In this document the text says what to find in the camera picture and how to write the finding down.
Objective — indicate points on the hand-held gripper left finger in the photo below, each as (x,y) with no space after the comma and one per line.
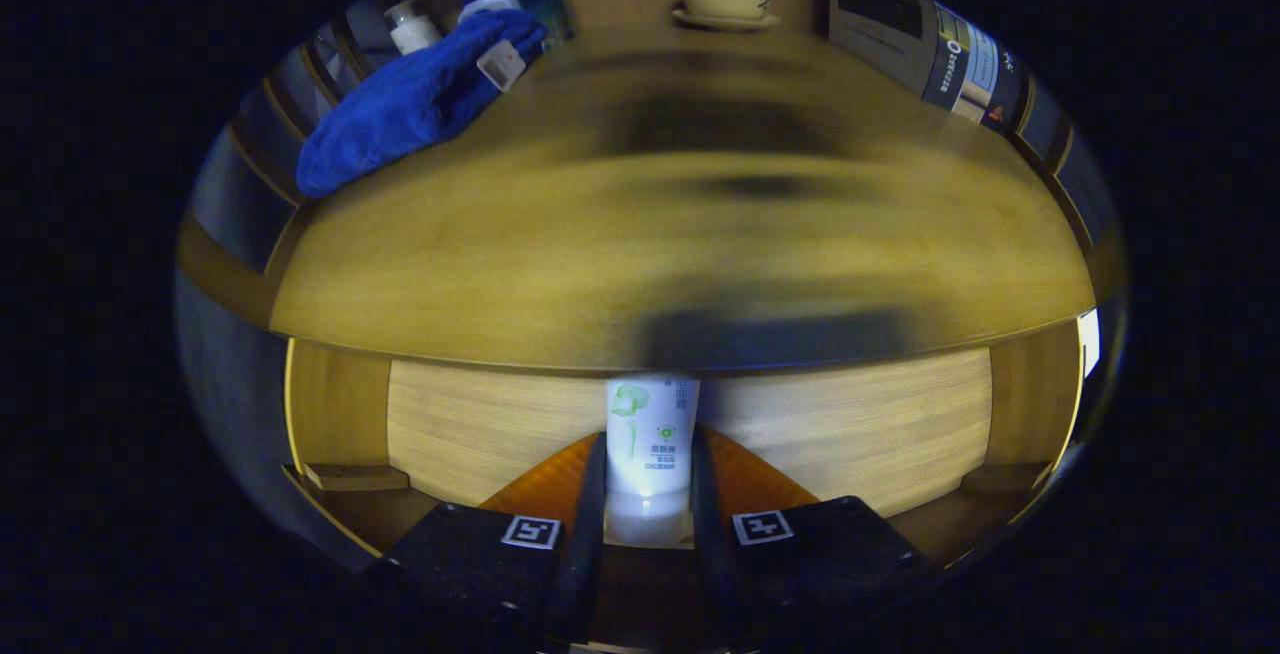
(585,534)

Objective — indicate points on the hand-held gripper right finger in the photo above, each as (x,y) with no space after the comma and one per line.
(708,534)

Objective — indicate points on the white facial cleanser tube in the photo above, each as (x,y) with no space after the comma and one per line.
(650,454)

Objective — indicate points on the wooden drawer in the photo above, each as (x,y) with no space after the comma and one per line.
(480,434)

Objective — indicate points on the wooden countertop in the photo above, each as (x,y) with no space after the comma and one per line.
(600,254)

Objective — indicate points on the blue folded towel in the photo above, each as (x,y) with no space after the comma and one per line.
(400,104)

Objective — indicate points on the black backdrop cloth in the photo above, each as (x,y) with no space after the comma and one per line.
(225,199)

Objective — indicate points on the beige saucer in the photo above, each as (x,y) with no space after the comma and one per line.
(725,24)

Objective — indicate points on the black book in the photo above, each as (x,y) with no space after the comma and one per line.
(1005,94)

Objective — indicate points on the white pump bottle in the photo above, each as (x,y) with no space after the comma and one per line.
(412,32)

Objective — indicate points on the light grey book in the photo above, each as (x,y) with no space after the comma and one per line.
(978,74)

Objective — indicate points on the white bottle with blue cap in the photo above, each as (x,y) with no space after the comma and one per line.
(488,2)

